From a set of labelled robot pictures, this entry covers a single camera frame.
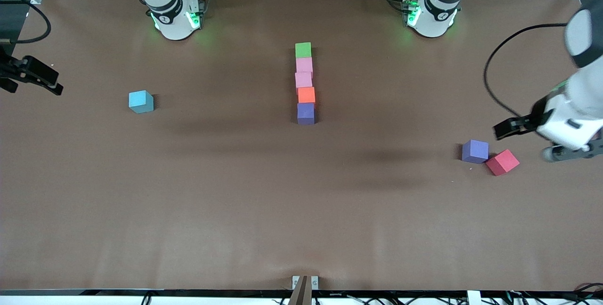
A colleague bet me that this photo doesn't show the brown wooden post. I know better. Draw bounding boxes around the brown wooden post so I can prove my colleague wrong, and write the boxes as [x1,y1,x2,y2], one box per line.
[288,275,311,305]

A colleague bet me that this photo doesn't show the red foam cube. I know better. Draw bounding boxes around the red foam cube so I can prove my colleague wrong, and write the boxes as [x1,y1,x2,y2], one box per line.
[486,149,520,176]

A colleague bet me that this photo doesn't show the purple foam cube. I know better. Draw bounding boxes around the purple foam cube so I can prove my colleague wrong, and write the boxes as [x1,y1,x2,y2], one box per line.
[462,140,489,164]
[297,103,315,125]

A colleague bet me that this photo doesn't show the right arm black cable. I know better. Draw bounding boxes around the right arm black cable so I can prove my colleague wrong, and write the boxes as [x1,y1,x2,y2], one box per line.
[0,0,51,44]

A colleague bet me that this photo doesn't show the light blue foam cube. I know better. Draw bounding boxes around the light blue foam cube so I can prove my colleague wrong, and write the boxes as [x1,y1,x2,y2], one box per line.
[129,90,155,114]

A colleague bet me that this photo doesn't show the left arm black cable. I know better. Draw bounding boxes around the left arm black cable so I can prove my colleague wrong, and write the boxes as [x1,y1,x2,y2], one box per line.
[483,23,570,120]

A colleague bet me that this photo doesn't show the brown table mat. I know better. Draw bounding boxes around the brown table mat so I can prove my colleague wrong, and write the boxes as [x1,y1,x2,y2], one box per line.
[0,0,603,292]

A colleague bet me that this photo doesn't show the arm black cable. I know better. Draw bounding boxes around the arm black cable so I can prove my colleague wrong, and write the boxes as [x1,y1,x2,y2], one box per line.
[483,23,570,120]
[0,0,51,44]

